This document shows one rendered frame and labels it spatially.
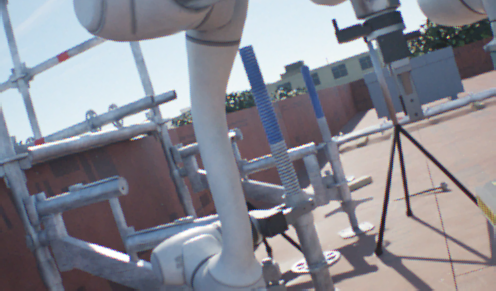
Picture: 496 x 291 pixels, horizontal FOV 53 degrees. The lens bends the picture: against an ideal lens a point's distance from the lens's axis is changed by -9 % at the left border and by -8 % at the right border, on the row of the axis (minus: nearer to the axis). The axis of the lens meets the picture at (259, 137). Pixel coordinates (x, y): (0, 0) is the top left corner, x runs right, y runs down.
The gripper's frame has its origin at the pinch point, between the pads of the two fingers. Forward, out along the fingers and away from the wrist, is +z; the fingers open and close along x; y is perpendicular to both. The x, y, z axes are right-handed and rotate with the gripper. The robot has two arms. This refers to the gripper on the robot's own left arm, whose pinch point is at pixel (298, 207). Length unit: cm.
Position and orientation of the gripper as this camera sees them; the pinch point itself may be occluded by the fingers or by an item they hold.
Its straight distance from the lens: 129.9
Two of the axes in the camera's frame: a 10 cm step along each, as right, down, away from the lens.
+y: 3.2, 9.5, 0.4
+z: 8.0, -2.9, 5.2
